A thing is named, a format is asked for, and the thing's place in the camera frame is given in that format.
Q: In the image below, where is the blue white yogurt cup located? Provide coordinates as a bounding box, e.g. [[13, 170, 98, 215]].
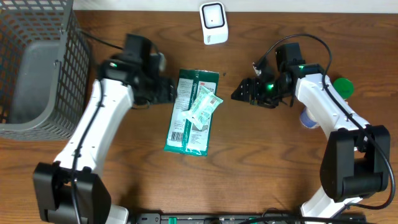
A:
[[300, 107, 320, 129]]

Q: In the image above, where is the green lid jar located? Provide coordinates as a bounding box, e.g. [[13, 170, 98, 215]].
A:
[[333, 78, 354, 100]]

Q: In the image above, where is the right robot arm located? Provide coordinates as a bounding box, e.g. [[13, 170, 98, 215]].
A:
[[231, 43, 396, 218]]

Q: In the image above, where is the grey plastic mesh basket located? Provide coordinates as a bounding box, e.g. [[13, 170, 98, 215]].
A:
[[1, 0, 90, 141]]

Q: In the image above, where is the left black cable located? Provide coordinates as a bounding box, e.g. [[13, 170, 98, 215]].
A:
[[70, 29, 125, 224]]

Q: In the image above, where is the right black cable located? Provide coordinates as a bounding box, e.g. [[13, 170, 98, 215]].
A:
[[252, 33, 396, 211]]

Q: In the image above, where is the black cable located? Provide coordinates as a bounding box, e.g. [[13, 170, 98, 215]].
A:
[[70, 29, 125, 224], [252, 33, 396, 211]]

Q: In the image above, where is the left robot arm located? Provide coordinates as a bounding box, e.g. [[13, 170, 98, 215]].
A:
[[33, 34, 177, 224]]

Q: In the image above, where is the white barcode scanner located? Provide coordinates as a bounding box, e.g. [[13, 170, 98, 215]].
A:
[[199, 1, 229, 45]]

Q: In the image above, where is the white teal wipes packet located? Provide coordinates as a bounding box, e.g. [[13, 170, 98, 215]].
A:
[[182, 86, 223, 131]]

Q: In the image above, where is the green white glove package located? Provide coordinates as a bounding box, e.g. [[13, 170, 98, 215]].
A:
[[164, 69, 220, 156]]

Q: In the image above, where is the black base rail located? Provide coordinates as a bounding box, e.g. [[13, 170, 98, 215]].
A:
[[130, 212, 368, 224]]

